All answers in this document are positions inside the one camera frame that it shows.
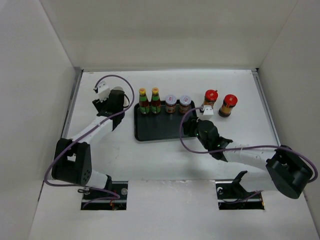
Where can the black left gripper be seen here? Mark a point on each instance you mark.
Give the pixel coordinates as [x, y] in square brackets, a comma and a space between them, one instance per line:
[100, 105]

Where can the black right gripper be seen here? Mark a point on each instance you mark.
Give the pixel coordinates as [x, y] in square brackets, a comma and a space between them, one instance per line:
[190, 124]

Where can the yellow-cap green-label sauce bottle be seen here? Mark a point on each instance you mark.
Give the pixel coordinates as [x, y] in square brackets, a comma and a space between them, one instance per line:
[144, 105]

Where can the red-lid chili jar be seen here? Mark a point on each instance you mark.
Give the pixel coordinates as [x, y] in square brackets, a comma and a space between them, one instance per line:
[229, 102]
[210, 97]

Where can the white-lid sauce jar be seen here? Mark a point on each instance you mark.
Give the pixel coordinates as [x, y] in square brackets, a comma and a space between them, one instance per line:
[184, 103]
[170, 104]

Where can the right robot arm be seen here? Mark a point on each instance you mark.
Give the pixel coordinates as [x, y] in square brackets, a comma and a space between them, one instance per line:
[280, 168]

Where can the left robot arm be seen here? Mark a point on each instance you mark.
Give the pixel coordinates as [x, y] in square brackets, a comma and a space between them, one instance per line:
[74, 157]

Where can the black plastic tray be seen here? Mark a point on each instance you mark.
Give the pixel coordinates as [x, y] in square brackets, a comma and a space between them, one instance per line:
[156, 127]

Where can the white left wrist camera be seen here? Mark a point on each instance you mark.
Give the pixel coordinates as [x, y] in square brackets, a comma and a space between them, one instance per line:
[102, 90]

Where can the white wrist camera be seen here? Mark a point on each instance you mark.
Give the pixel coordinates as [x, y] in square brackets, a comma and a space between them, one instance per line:
[102, 90]
[206, 113]

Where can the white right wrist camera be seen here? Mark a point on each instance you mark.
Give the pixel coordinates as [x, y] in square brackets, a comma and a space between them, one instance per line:
[206, 113]

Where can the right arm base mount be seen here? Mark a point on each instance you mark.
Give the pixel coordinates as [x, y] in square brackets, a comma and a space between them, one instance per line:
[232, 196]

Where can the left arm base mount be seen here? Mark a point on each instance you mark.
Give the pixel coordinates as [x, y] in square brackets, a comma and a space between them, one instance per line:
[98, 200]

